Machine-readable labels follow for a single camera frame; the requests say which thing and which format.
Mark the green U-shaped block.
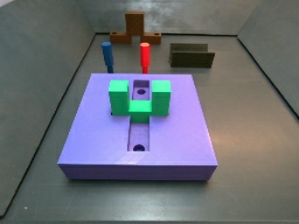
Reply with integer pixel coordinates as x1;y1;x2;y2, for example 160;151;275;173
108;80;172;123

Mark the black angle bracket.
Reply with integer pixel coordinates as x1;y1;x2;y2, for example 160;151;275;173
170;43;215;68

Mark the blue peg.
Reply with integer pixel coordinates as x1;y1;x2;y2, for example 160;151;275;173
102;42;114;74

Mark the brown T-shaped block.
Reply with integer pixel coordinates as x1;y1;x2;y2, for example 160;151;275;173
110;10;162;45

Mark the purple base board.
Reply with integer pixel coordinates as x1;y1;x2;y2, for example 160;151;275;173
59;73;218;180

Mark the red peg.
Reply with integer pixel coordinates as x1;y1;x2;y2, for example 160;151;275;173
140;42;151;74

